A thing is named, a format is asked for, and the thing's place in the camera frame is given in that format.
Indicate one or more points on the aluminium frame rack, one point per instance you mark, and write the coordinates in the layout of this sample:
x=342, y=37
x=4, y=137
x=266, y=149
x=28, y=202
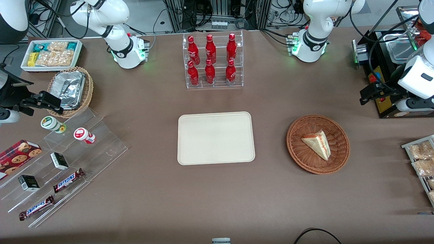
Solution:
x=174, y=17

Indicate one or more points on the red lid yogurt cup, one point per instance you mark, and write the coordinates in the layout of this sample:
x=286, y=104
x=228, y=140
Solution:
x=81, y=134

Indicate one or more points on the clear acrylic step display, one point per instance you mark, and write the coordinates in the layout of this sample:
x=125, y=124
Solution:
x=101, y=149

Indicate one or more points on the light wicker basket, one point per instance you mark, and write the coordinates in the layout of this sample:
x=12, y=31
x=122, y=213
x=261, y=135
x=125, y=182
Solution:
x=89, y=91

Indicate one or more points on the black yellow food warmer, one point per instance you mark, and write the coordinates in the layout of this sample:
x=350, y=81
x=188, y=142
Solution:
x=386, y=106

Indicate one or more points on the green lid yogurt cup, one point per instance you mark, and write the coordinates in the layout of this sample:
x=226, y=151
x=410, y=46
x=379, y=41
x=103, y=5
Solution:
x=51, y=123

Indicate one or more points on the yellow snack packet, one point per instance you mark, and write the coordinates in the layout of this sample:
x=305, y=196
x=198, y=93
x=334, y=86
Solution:
x=32, y=59

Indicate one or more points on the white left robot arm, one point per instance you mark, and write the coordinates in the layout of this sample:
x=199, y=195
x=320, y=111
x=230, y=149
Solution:
x=315, y=40

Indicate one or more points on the beige rectangular serving tray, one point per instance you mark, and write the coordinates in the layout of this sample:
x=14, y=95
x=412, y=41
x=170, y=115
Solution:
x=217, y=139

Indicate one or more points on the white rectangular snack bin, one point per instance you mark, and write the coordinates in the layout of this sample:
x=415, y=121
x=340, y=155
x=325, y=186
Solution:
x=78, y=51

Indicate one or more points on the triangular sandwich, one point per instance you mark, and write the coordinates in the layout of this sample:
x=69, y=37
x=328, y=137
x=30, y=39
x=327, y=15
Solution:
x=318, y=144

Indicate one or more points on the small black carton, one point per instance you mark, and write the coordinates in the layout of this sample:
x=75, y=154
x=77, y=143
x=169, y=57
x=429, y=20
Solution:
x=28, y=183
x=59, y=161

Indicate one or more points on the round brown wicker basket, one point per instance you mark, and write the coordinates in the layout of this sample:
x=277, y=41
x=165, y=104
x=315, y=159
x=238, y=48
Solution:
x=305, y=159

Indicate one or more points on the aluminium foil container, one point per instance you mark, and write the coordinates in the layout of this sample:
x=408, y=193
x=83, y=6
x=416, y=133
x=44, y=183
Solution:
x=69, y=89

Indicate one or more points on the teal snack packet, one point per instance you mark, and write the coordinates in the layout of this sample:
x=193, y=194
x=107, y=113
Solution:
x=40, y=47
x=72, y=45

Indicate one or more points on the red tartan cookie box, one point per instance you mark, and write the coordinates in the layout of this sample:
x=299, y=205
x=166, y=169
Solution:
x=17, y=156

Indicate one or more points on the clear cracker bag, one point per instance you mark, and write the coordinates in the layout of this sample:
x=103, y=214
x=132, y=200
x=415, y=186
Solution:
x=54, y=58
x=57, y=46

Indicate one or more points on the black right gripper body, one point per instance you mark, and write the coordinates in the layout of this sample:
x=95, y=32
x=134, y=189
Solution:
x=13, y=95

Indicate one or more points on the Snickers chocolate bar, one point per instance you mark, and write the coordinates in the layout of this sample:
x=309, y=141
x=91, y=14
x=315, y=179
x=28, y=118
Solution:
x=36, y=208
x=67, y=180

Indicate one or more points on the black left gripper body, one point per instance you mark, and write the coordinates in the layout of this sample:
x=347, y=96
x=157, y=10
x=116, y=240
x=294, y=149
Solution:
x=387, y=85

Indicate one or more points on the gray left wrist camera bar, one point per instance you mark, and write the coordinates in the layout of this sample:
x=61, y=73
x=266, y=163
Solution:
x=420, y=105

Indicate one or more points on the red sausage on skewer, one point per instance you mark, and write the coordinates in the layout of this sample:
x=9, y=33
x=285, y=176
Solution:
x=420, y=38

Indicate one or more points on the clear acrylic bottle rack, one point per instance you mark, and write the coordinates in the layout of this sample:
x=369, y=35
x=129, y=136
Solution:
x=218, y=85

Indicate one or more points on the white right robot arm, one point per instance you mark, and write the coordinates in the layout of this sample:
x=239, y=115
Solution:
x=118, y=51

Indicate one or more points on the red soda bottle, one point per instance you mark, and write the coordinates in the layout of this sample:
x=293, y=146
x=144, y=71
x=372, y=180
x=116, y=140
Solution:
x=230, y=73
x=193, y=51
x=231, y=48
x=210, y=73
x=193, y=74
x=210, y=50

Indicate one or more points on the clear bag of fried snacks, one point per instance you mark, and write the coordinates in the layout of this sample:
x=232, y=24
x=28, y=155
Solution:
x=431, y=183
x=423, y=167
x=431, y=196
x=422, y=150

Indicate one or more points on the steel warmer pan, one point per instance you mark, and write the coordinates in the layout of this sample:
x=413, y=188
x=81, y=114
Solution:
x=400, y=52

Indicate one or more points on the white power strip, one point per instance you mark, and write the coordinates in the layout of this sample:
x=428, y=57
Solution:
x=219, y=25

